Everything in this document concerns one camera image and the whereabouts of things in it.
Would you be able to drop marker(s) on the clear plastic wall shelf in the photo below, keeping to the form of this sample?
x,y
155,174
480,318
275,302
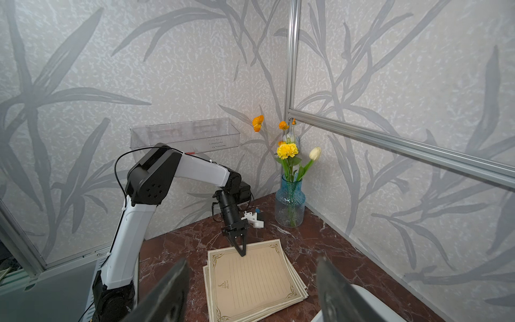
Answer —
x,y
191,137

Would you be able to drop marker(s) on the beige stationery sheet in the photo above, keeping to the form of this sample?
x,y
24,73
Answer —
x,y
257,310
251,281

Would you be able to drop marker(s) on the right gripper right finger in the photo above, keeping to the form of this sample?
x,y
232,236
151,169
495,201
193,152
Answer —
x,y
328,276

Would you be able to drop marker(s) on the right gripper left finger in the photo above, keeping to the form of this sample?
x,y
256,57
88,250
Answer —
x,y
168,300

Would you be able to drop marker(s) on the yellow orange flower bouquet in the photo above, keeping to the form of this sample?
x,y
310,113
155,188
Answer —
x,y
287,155

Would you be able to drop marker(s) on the white plastic storage box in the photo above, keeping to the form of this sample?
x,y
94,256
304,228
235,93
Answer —
x,y
353,303

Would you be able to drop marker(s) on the aluminium frame rail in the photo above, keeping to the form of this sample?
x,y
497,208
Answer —
x,y
467,165

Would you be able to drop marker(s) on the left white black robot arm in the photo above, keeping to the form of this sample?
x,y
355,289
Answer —
x,y
148,183

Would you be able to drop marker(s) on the blue glass vase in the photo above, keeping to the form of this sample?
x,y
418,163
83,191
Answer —
x,y
290,204

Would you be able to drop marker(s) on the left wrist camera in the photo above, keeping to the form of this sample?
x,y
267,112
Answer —
x,y
254,217

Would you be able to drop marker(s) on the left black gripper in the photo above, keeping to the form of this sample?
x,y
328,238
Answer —
x,y
235,229

